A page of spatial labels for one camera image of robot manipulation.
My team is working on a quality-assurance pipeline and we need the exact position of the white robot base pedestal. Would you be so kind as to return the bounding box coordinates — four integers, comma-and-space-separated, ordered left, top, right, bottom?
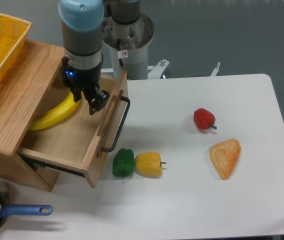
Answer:
102, 13, 170, 80

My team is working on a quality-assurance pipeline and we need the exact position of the green toy bell pepper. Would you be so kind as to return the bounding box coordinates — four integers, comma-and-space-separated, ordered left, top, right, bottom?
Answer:
112, 148, 135, 178

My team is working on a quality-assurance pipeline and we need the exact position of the red toy bell pepper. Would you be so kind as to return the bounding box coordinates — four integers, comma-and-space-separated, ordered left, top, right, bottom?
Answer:
193, 108, 217, 131

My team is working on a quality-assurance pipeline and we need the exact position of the yellow toy banana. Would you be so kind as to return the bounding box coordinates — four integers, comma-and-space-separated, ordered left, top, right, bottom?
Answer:
28, 92, 81, 131

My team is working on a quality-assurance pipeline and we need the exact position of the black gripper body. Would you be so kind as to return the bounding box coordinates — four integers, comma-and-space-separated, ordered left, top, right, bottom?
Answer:
59, 56, 102, 100

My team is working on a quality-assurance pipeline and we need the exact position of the wooden drawer cabinet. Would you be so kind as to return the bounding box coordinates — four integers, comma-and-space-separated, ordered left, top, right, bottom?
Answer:
0, 39, 65, 192

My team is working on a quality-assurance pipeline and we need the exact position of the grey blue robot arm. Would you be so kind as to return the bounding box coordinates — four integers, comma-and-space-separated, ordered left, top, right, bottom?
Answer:
58, 0, 140, 115

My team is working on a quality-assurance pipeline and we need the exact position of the open wooden top drawer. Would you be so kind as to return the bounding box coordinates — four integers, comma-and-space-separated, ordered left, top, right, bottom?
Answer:
17, 70, 128, 188

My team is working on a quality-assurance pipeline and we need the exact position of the yellow toy bell pepper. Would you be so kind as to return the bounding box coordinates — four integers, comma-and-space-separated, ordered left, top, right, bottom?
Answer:
135, 152, 166, 178

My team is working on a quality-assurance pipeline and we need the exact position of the black metal drawer handle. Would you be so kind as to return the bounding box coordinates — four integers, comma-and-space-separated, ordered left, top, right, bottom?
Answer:
101, 96, 131, 153

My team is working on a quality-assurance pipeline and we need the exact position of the orange toy bread wedge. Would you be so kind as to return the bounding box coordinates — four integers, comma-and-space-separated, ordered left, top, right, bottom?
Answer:
209, 138, 241, 180

